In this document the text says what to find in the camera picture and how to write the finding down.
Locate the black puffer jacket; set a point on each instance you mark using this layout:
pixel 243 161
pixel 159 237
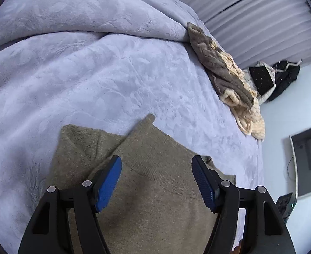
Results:
pixel 288 79

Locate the brown and cream knit garments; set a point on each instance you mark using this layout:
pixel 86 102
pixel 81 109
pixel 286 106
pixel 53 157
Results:
pixel 219 68

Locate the olive brown knit sweater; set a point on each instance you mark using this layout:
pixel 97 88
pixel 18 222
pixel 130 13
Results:
pixel 158 203

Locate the black glittery bag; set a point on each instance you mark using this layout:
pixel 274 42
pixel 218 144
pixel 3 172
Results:
pixel 262 80

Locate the lavender plush blanket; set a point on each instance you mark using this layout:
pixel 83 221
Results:
pixel 91 71

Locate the cream striped fleece garment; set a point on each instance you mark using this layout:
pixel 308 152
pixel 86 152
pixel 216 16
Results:
pixel 250 121

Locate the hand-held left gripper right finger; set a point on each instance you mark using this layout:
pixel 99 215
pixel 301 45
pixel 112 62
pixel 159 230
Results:
pixel 204 184

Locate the curved white monitor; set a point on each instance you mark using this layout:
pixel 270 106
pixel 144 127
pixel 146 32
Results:
pixel 306 161

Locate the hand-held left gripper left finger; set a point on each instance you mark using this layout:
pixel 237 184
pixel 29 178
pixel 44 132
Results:
pixel 108 185

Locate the black power strip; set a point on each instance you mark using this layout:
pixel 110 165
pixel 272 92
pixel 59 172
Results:
pixel 286 203

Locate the white pleated curtain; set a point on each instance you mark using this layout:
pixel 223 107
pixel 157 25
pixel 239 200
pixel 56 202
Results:
pixel 264 26

